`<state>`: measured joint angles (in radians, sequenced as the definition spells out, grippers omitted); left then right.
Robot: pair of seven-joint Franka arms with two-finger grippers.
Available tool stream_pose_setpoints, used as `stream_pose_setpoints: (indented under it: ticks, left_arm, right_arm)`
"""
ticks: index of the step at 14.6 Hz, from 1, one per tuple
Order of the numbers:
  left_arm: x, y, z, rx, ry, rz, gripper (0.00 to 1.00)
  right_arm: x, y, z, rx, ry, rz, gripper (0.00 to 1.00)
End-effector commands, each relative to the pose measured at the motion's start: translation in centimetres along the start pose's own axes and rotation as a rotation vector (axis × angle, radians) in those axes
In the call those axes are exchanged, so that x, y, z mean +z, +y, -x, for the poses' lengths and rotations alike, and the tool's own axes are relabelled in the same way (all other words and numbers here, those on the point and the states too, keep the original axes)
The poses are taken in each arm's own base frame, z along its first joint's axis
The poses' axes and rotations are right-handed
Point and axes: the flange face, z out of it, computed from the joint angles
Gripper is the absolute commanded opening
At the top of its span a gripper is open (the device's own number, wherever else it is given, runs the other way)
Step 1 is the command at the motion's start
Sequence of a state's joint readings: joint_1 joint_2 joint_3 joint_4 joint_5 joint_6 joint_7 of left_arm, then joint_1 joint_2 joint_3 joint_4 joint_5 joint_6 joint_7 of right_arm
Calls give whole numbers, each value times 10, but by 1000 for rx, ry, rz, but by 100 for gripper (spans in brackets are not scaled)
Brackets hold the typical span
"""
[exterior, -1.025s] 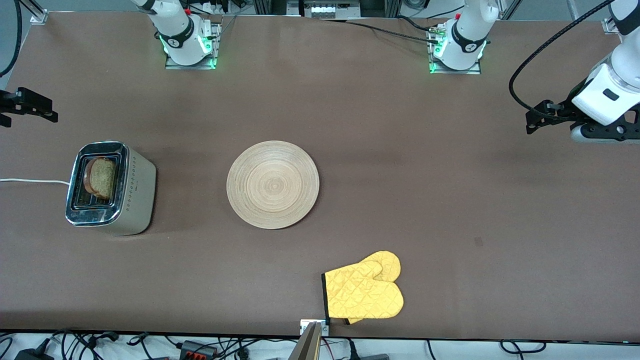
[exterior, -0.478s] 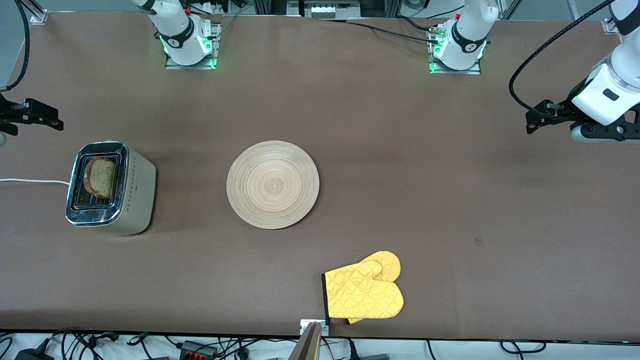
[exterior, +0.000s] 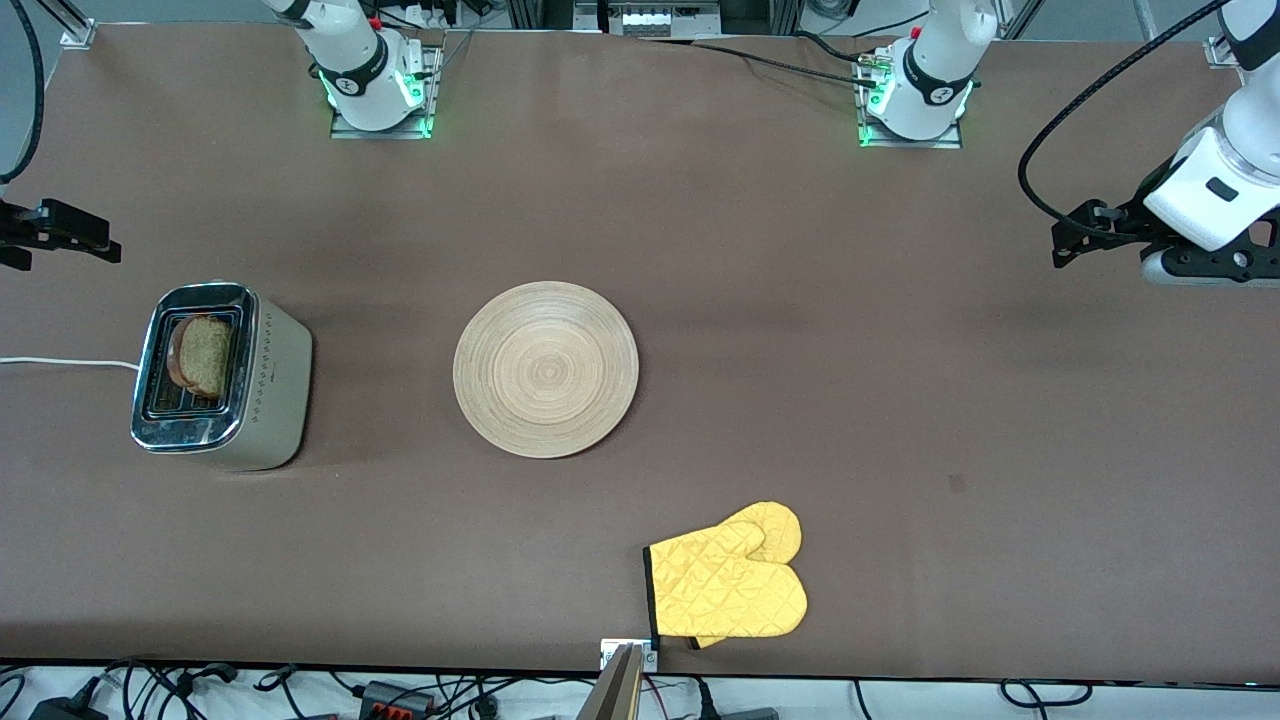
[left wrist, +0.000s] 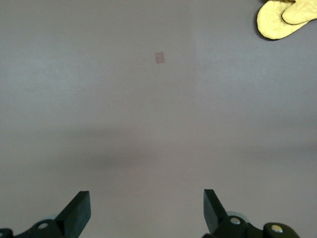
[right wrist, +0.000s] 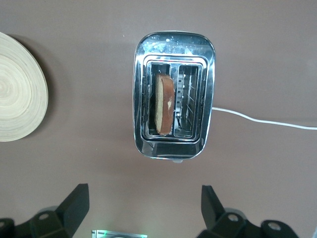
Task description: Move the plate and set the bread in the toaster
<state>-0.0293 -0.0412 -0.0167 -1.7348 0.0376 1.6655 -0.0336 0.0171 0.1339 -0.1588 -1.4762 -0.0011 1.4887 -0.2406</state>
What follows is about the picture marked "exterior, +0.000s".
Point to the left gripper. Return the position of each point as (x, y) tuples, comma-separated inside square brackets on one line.
[(1128, 221)]

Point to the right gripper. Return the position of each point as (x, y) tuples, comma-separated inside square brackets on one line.
[(22, 228)]

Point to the brown bread slice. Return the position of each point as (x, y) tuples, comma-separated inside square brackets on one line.
[(205, 355)]

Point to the round wooden plate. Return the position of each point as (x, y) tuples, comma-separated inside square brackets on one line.
[(570, 400)]

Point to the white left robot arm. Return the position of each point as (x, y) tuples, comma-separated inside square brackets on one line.
[(935, 60)]

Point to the silver two-slot toaster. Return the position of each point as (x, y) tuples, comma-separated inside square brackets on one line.
[(275, 400)]

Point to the black power adapter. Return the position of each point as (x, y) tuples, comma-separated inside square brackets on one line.
[(65, 710)]

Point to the white power strip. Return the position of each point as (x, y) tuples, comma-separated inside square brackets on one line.
[(650, 20)]

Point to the yellow quilted oven mitt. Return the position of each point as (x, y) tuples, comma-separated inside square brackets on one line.
[(720, 590)]

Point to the black box with orange connectors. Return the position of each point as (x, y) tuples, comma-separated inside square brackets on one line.
[(395, 698)]

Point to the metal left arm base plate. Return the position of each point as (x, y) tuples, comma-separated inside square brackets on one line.
[(910, 144)]

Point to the metal table corner bracket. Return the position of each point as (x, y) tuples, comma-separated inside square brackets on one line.
[(78, 38), (1222, 52)]

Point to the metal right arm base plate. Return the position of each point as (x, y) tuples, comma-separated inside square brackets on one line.
[(434, 95)]

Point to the metal table edge bracket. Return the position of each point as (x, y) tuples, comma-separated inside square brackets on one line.
[(612, 652)]

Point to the aluminium profile post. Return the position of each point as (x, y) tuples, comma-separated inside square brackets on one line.
[(612, 695)]

